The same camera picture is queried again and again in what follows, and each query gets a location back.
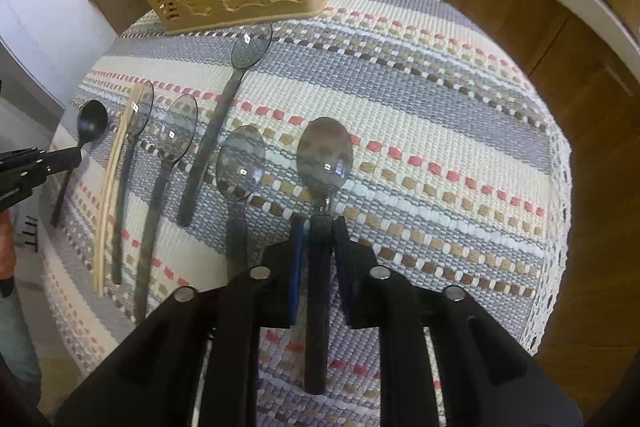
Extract long dark translucent spoon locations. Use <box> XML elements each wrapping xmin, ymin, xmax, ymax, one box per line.
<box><xmin>177</xmin><ymin>22</ymin><xmax>274</xmax><ymax>228</ymax></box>

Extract striped woven table cloth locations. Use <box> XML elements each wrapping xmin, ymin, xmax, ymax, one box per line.
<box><xmin>39</xmin><ymin>0</ymin><xmax>574</xmax><ymax>427</ymax></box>

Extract small translucent grey spoon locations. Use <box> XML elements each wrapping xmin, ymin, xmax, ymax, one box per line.
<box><xmin>111</xmin><ymin>80</ymin><xmax>155</xmax><ymax>286</ymax></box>

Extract person's orange top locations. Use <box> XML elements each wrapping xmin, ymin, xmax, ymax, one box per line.
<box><xmin>0</xmin><ymin>210</ymin><xmax>17</xmax><ymax>299</ymax></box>

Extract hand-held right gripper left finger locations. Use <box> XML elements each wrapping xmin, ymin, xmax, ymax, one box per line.
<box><xmin>55</xmin><ymin>216</ymin><xmax>304</xmax><ymax>427</ymax></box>

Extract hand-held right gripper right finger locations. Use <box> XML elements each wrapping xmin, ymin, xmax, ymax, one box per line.
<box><xmin>333</xmin><ymin>216</ymin><xmax>585</xmax><ymax>427</ymax></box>

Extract silver cabinet handle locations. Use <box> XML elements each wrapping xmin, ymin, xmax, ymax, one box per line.
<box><xmin>606</xmin><ymin>66</ymin><xmax>640</xmax><ymax>96</ymax></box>

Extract clear translucent round spoon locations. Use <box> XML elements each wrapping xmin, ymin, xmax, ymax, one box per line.
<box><xmin>215</xmin><ymin>125</ymin><xmax>268</xmax><ymax>284</ymax></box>

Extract black metal frame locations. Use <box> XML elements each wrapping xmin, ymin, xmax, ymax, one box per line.
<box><xmin>21</xmin><ymin>216</ymin><xmax>42</xmax><ymax>254</ymax></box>

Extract person's blue jeans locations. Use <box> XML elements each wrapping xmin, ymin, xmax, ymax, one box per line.
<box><xmin>0</xmin><ymin>282</ymin><xmax>43</xmax><ymax>403</ymax></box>

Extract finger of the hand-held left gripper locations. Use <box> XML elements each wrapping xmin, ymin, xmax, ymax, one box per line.
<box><xmin>0</xmin><ymin>147</ymin><xmax>84</xmax><ymax>176</ymax></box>
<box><xmin>0</xmin><ymin>173</ymin><xmax>47</xmax><ymax>210</ymax></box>

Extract black plastic spoon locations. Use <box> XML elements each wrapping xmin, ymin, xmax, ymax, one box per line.
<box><xmin>50</xmin><ymin>99</ymin><xmax>109</xmax><ymax>229</ymax></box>

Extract wooden chopstick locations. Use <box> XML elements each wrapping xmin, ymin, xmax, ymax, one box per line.
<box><xmin>98</xmin><ymin>87</ymin><xmax>146</xmax><ymax>299</ymax></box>
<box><xmin>93</xmin><ymin>83</ymin><xmax>143</xmax><ymax>295</ymax></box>

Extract metal spoon with black handle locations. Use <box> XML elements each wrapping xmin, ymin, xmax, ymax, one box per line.
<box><xmin>296</xmin><ymin>117</ymin><xmax>355</xmax><ymax>396</ymax></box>

